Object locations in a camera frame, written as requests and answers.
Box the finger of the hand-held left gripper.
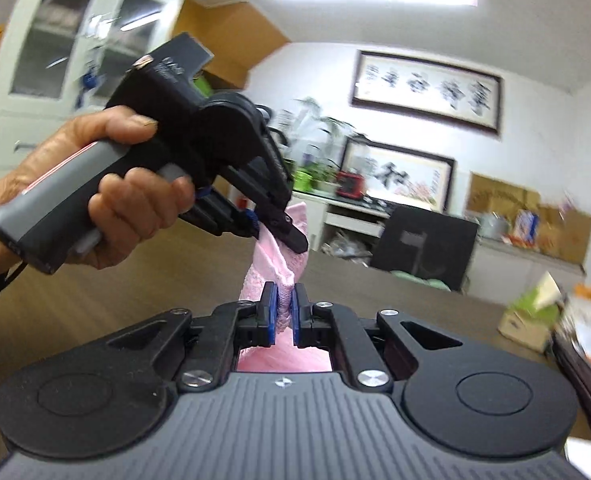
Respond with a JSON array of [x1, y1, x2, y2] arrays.
[[178, 187, 264, 239], [226, 105, 309, 255]]

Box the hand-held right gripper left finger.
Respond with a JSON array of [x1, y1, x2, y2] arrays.
[[106, 281, 280, 392]]

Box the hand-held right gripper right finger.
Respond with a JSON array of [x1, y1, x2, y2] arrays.
[[292, 282, 463, 392]]

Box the pink towel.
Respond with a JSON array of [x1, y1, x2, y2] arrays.
[[236, 202, 332, 373]]

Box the person's left hand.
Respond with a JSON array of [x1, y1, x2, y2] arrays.
[[0, 105, 196, 275]]

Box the small potted plant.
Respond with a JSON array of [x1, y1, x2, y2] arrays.
[[294, 157, 341, 196]]

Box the tall potted plant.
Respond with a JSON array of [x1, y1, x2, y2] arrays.
[[295, 97, 371, 181]]

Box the red blender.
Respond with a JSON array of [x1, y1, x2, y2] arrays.
[[336, 170, 366, 200]]

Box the plastic bag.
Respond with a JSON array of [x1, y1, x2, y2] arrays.
[[323, 232, 376, 261]]

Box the brown wooden cupboard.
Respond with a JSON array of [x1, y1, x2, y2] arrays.
[[176, 0, 294, 91]]

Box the white glass-door cabinet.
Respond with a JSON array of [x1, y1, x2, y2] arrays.
[[0, 0, 186, 171]]

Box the framed flower calligraphy picture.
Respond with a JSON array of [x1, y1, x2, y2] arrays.
[[339, 139, 456, 213]]

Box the light green cushion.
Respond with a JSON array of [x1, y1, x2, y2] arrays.
[[390, 270, 451, 292]]

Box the black office chair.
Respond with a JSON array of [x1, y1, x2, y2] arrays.
[[370, 205, 479, 292]]

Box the large framed calligraphy scroll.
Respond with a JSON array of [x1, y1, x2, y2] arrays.
[[350, 50, 505, 137]]

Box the white low counter cabinet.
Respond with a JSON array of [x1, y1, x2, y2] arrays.
[[286, 190, 587, 306]]

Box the clear plastic wrapped container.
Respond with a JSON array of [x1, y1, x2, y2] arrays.
[[478, 212, 509, 238]]

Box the printed cardboard sheet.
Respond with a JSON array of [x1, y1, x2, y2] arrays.
[[468, 172, 543, 216]]

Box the green tissue box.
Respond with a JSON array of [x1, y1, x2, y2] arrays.
[[498, 271, 562, 353]]

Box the colourful small box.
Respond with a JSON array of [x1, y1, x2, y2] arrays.
[[514, 210, 539, 243]]

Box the open brown cardboard box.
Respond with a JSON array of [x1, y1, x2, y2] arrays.
[[538, 205, 591, 264]]

